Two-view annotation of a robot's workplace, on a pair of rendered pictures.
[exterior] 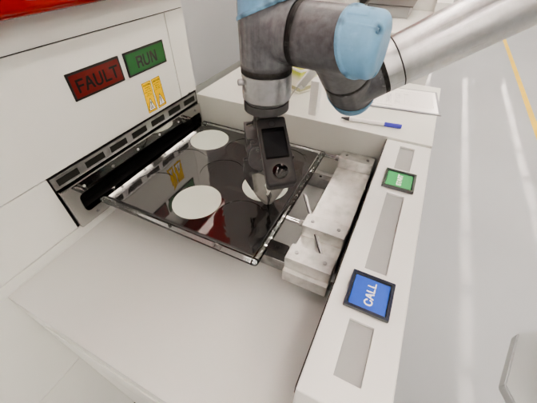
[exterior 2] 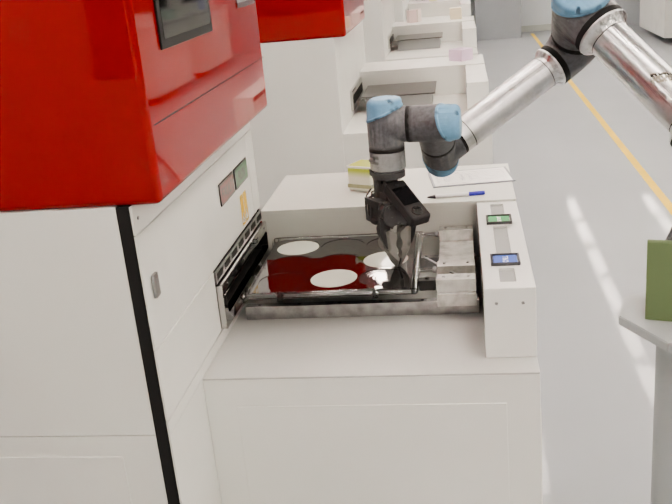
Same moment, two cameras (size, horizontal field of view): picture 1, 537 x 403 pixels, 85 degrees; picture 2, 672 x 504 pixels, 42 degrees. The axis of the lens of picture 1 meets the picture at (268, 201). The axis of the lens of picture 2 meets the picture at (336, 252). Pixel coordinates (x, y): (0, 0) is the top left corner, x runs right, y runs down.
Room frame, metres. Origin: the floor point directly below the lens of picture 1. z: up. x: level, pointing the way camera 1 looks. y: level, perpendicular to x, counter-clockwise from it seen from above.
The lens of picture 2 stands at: (-1.24, 0.65, 1.56)
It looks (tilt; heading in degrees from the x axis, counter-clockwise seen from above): 19 degrees down; 343
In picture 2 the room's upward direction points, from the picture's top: 5 degrees counter-clockwise
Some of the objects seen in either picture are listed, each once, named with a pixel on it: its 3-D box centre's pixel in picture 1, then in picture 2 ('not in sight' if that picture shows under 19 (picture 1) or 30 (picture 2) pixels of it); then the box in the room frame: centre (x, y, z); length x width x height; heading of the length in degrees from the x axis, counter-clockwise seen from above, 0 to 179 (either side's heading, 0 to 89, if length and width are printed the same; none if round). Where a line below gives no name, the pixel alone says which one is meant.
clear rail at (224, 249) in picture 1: (171, 227); (327, 293); (0.37, 0.18, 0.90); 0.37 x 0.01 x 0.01; 64
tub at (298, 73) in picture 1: (300, 76); (366, 175); (0.85, -0.09, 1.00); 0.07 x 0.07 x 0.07; 38
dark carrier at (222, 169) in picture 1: (222, 173); (337, 262); (0.53, 0.11, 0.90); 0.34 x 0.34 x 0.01; 64
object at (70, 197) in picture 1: (148, 155); (245, 269); (0.61, 0.30, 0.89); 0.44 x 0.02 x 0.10; 154
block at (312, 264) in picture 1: (309, 262); (456, 282); (0.29, -0.07, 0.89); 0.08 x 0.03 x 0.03; 64
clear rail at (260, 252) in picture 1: (295, 197); (418, 260); (0.45, -0.06, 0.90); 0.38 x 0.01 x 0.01; 154
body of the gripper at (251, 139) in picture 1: (265, 131); (388, 197); (0.45, 0.00, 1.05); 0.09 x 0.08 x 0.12; 9
